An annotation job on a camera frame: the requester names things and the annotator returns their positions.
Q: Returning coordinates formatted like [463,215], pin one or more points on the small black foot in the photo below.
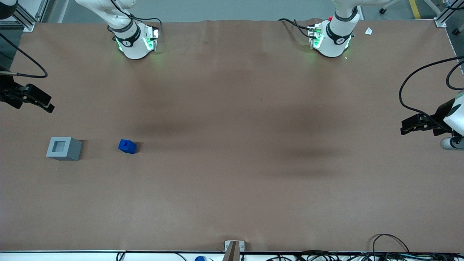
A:
[456,32]

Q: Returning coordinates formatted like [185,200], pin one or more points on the brown table cover sheet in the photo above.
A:
[232,152]

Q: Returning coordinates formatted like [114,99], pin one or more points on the aluminium frame post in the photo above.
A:
[28,24]
[440,22]

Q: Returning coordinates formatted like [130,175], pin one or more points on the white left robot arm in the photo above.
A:
[331,43]

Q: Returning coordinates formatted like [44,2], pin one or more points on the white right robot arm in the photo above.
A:
[134,47]

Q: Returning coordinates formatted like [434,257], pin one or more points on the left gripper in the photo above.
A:
[439,115]

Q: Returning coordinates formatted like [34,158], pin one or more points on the gray square base block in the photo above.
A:
[70,150]

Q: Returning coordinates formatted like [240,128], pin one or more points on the small white paper scrap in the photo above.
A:
[368,31]

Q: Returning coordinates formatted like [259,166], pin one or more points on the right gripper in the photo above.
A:
[8,95]

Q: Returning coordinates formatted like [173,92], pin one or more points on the grey metal bracket plate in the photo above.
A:
[227,244]

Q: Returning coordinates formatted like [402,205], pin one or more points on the white leg with black caster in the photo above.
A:
[382,11]

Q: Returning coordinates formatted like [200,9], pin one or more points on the brown camera mount post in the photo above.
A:
[232,253]

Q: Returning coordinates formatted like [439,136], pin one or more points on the blue plastic part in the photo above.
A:
[127,146]

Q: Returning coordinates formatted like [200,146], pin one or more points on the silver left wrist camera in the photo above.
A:
[449,143]

